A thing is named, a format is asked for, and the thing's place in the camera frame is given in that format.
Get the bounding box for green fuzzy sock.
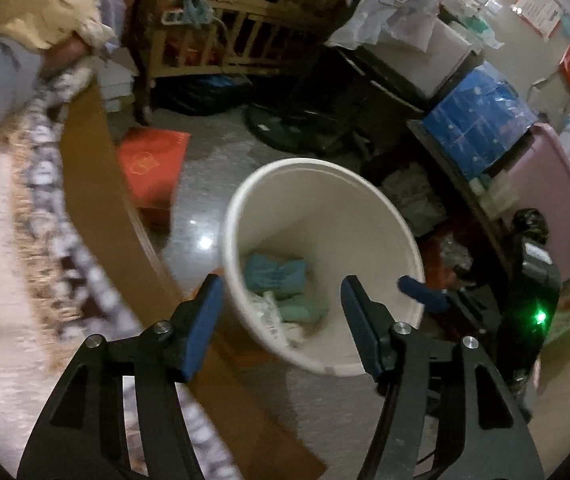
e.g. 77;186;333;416
277;295;327;325

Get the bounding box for clear plastic bag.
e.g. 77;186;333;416
253;292;304;348

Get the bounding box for blue packet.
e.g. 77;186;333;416
244;254;306;298

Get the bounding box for cream plastic trash bucket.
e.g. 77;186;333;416
219;158;425;377

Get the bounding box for brown white patterned blanket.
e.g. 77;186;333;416
14;58;242;480

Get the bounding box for pink quilted bedspread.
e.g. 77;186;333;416
0;120;140;474

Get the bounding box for pink plastic bin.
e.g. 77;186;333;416
502;124;570;281

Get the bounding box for blue storage box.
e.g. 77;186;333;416
422;63;536;180

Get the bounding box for white plastic bag pile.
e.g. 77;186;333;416
326;0;440;52

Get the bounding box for white cardboard boxes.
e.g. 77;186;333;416
98;60;137;114

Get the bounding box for wooden baby crib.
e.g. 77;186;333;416
128;0;351;87

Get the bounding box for wooden bed frame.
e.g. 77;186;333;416
60;81;326;479

